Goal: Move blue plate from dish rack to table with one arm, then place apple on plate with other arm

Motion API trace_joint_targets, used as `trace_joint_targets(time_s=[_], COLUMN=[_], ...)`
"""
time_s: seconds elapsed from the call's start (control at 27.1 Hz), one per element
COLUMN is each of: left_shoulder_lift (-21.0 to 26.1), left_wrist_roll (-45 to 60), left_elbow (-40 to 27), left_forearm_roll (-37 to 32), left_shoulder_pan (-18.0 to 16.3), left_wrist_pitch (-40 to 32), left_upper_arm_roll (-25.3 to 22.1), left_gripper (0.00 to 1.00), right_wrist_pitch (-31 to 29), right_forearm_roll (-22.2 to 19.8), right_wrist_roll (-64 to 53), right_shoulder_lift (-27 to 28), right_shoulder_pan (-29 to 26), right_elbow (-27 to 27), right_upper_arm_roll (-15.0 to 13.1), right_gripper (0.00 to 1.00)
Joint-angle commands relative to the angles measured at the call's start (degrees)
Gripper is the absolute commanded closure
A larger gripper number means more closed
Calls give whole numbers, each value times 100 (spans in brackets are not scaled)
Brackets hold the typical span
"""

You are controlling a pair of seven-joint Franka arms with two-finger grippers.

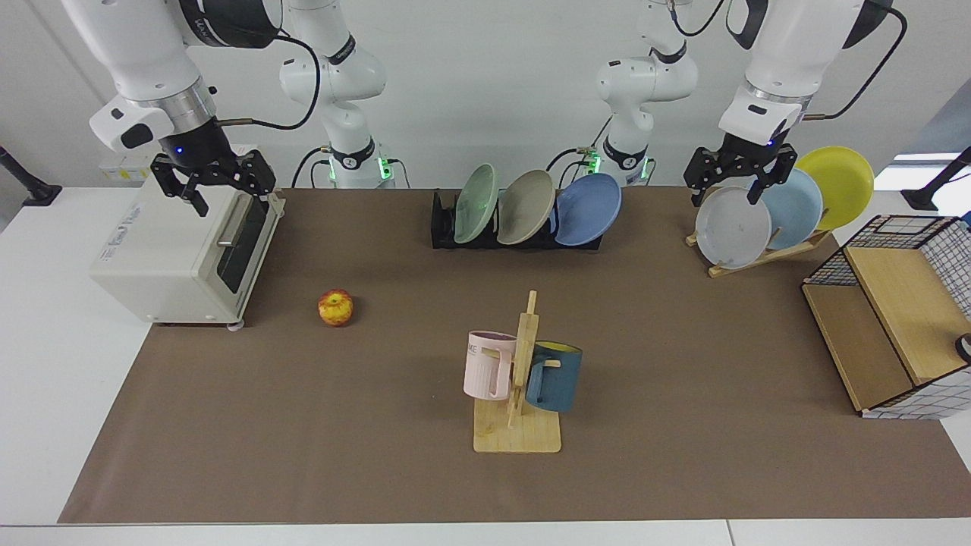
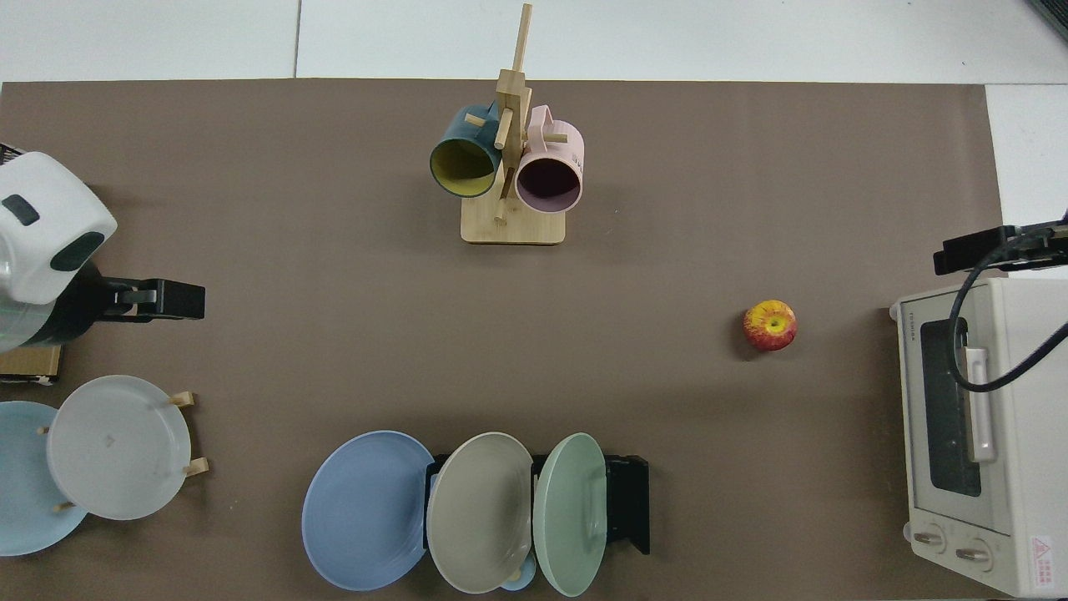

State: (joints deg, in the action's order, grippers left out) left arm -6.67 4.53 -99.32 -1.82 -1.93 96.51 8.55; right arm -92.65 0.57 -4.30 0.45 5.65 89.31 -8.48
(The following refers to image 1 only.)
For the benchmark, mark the red yellow apple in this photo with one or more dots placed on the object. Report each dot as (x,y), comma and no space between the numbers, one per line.
(336,309)

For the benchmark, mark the light blue plate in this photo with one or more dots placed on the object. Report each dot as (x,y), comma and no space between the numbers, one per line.
(793,208)

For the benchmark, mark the pale grey plate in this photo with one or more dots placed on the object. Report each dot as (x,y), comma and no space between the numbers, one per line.
(732,229)

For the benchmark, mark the wooden plate stand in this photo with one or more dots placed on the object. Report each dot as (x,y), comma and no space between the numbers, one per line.
(789,249)

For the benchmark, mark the yellow plate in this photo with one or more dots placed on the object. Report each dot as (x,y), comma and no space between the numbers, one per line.
(842,182)

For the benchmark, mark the beige plate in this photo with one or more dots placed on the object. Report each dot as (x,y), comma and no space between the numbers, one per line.
(525,206)

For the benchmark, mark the black dish rack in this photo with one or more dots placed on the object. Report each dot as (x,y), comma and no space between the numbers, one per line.
(442,227)

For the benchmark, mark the pale green plate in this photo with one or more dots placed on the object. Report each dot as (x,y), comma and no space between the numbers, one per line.
(476,203)

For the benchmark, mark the pale toaster oven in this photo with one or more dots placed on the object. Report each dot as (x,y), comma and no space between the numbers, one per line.
(167,250)

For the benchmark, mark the white box with yellow label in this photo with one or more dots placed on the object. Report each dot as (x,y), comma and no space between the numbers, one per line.
(125,171)

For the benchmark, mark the black clamp stand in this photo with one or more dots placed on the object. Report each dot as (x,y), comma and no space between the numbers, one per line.
(34,191)
(922,199)

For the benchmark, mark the brown table cloth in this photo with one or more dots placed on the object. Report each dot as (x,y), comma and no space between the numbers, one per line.
(683,364)

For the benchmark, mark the dark blue cup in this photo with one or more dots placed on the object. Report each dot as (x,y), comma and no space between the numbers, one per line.
(560,379)

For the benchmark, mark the small round black white thing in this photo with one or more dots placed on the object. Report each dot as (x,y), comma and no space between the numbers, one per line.
(965,347)

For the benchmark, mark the pink cup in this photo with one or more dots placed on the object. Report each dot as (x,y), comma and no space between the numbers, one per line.
(482,368)

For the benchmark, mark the wooden cup stand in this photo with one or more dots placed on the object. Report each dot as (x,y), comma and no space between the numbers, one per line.
(523,436)

